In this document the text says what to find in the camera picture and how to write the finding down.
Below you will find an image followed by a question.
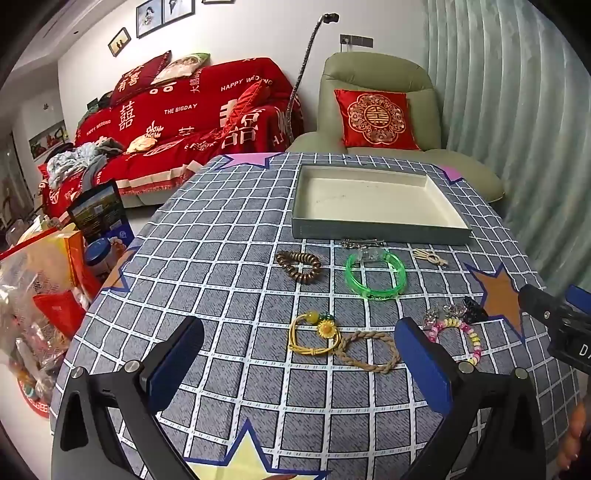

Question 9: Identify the dark green cloth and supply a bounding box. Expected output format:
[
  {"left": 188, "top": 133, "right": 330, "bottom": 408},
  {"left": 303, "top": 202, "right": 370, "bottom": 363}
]
[{"left": 85, "top": 92, "right": 114, "bottom": 112}]

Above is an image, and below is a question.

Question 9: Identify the red satin cushion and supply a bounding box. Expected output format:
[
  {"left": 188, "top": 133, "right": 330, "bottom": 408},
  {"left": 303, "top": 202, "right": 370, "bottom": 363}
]
[{"left": 220, "top": 79, "right": 271, "bottom": 149}]

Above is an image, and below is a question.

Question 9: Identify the yellow sunflower cord bracelet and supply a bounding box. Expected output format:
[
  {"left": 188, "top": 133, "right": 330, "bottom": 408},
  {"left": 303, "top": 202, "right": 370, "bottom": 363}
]
[{"left": 288, "top": 312, "right": 343, "bottom": 356}]

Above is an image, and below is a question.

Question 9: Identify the silver charm bracelet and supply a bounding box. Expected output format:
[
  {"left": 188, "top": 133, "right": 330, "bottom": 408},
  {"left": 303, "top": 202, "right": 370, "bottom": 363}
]
[{"left": 422, "top": 304, "right": 465, "bottom": 329}]

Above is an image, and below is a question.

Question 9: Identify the large black picture frame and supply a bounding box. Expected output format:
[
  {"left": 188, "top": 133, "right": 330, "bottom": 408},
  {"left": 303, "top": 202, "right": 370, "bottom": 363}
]
[
  {"left": 164, "top": 0, "right": 195, "bottom": 25},
  {"left": 136, "top": 0, "right": 164, "bottom": 39}
]

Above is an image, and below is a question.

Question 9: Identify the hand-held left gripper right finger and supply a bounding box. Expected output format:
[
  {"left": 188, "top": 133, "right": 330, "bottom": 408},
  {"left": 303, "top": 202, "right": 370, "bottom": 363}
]
[{"left": 394, "top": 317, "right": 549, "bottom": 480}]

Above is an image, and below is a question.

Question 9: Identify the blue-lidded jar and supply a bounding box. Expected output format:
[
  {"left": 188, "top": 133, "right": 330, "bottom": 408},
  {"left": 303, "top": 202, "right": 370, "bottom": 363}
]
[{"left": 83, "top": 239, "right": 116, "bottom": 282}]

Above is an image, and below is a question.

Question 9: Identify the small black picture frame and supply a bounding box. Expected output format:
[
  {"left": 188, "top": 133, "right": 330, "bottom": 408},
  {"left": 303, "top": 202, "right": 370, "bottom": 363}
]
[{"left": 107, "top": 27, "right": 132, "bottom": 57}]

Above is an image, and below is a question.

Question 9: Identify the red embroidered pillow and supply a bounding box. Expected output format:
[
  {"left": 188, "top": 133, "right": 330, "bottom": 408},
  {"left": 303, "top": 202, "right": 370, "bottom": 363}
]
[{"left": 109, "top": 50, "right": 173, "bottom": 107}]

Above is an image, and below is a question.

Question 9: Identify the green leather armchair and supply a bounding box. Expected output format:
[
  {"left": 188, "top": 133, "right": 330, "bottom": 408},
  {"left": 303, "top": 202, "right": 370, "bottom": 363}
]
[{"left": 286, "top": 52, "right": 505, "bottom": 204}]

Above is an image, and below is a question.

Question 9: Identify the person's right hand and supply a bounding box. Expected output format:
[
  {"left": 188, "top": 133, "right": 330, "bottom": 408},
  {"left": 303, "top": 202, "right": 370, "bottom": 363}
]
[{"left": 556, "top": 404, "right": 591, "bottom": 472}]

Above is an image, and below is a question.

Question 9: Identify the flexible phone holder stand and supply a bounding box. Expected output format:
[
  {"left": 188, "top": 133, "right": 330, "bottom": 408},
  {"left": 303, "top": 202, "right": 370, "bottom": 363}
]
[{"left": 283, "top": 12, "right": 342, "bottom": 147}]

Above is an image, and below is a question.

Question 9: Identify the pale green curtain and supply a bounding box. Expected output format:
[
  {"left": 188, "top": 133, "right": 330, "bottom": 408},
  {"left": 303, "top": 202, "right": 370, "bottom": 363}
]
[{"left": 422, "top": 0, "right": 591, "bottom": 298}]

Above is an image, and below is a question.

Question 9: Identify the green translucent bangle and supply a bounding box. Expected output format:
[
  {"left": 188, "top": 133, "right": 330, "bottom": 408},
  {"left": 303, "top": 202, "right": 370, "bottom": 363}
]
[{"left": 346, "top": 248, "right": 407, "bottom": 302}]

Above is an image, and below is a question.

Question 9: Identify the pastel bead bracelet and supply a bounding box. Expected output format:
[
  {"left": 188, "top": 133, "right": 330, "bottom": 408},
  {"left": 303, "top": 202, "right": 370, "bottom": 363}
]
[{"left": 427, "top": 318, "right": 483, "bottom": 366}]

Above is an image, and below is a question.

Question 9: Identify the white and green pillow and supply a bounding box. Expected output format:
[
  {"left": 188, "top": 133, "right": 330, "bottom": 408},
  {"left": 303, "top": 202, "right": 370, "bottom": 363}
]
[{"left": 151, "top": 52, "right": 211, "bottom": 86}]

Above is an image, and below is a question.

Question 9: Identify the wall shelf with pictures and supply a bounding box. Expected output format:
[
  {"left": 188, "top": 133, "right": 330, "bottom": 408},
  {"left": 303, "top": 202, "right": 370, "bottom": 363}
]
[{"left": 28, "top": 119, "right": 68, "bottom": 160}]

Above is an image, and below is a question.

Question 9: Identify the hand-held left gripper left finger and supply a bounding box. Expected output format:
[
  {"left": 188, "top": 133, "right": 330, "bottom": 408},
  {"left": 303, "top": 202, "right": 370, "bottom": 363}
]
[{"left": 52, "top": 316, "right": 206, "bottom": 480}]

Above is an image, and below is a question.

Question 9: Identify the brown wooden bead bracelet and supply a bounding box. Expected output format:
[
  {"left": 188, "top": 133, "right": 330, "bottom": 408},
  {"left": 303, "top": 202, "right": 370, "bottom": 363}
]
[{"left": 276, "top": 250, "right": 323, "bottom": 285}]

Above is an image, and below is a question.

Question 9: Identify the red gold-patterned cushion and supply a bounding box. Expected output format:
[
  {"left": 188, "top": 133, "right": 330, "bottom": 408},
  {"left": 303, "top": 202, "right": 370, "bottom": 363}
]
[{"left": 333, "top": 88, "right": 422, "bottom": 151}]

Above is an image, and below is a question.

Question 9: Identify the beige knotted hair clip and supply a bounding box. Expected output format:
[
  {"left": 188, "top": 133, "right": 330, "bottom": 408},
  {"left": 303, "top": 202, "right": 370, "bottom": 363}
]
[{"left": 412, "top": 248, "right": 450, "bottom": 269}]

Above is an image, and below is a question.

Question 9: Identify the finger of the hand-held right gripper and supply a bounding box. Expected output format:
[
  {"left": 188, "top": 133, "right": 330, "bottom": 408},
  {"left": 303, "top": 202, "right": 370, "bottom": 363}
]
[
  {"left": 566, "top": 284, "right": 591, "bottom": 319},
  {"left": 518, "top": 284, "right": 578, "bottom": 333}
]

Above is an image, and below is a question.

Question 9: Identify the red covered sofa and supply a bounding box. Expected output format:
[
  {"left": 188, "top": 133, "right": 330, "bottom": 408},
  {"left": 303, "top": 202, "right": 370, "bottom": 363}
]
[{"left": 39, "top": 58, "right": 305, "bottom": 221}]

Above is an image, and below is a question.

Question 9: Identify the grey checkered tablecloth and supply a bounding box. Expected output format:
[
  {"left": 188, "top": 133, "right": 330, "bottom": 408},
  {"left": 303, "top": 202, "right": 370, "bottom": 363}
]
[{"left": 51, "top": 151, "right": 583, "bottom": 480}]

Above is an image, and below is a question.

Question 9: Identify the black hair clip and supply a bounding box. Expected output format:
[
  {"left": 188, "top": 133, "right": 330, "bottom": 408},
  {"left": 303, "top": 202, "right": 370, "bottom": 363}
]
[{"left": 461, "top": 297, "right": 488, "bottom": 324}]

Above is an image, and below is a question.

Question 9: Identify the grey shallow cardboard box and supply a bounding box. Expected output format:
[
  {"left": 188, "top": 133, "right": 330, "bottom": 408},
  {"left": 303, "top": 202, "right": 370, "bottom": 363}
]
[{"left": 292, "top": 164, "right": 472, "bottom": 246}]

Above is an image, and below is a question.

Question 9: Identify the pile of grey clothes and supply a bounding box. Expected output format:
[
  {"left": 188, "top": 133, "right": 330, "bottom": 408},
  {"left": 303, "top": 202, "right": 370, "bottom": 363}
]
[{"left": 45, "top": 141, "right": 126, "bottom": 191}]

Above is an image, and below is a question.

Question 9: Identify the blue picture-printed box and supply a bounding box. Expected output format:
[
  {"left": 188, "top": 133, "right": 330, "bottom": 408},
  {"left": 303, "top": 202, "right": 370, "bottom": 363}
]
[{"left": 66, "top": 179, "right": 135, "bottom": 248}]

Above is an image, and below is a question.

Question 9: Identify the brown braided rope bracelet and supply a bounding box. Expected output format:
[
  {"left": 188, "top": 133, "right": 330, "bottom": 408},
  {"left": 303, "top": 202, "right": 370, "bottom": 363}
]
[{"left": 334, "top": 329, "right": 402, "bottom": 374}]

